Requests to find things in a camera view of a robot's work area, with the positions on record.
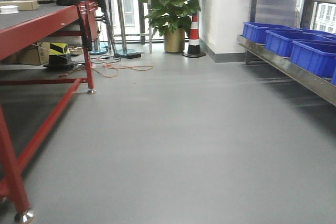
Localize cardboard box under bench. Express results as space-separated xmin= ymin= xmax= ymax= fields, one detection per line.
xmin=1 ymin=42 xmax=50 ymax=66

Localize stainless steel shelf rack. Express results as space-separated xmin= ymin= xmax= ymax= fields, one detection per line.
xmin=236 ymin=0 xmax=336 ymax=107

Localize flat cardboard box on bench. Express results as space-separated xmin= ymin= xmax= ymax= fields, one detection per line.
xmin=0 ymin=0 xmax=39 ymax=11

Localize black power adapter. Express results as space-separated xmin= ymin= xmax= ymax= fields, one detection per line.
xmin=126 ymin=52 xmax=141 ymax=59

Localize orange white traffic cone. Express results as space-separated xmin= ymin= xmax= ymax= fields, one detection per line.
xmin=182 ymin=14 xmax=206 ymax=58

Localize gold plant pot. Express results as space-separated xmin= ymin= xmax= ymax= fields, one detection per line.
xmin=164 ymin=28 xmax=185 ymax=53

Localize blue bin far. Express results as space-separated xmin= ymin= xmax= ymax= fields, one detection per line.
xmin=243 ymin=22 xmax=301 ymax=44

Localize blue bin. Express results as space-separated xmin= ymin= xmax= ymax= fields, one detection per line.
xmin=243 ymin=22 xmax=301 ymax=44
xmin=265 ymin=30 xmax=335 ymax=58
xmin=290 ymin=41 xmax=335 ymax=78

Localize yellow black striped cone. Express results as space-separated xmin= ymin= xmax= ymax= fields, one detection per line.
xmin=44 ymin=42 xmax=75 ymax=70

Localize metal high table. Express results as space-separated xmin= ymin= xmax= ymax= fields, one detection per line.
xmin=106 ymin=0 xmax=152 ymax=57

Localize blue bin middle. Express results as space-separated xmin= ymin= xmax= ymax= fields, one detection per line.
xmin=265 ymin=30 xmax=335 ymax=58

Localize red metal workbench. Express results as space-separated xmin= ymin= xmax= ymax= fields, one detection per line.
xmin=1 ymin=0 xmax=98 ymax=223

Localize blue bin near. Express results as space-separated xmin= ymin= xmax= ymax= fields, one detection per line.
xmin=290 ymin=41 xmax=335 ymax=78

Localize white tape roll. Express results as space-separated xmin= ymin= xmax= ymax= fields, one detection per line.
xmin=0 ymin=5 xmax=19 ymax=14

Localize orange cable on floor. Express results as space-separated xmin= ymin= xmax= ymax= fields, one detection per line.
xmin=58 ymin=56 xmax=154 ymax=79

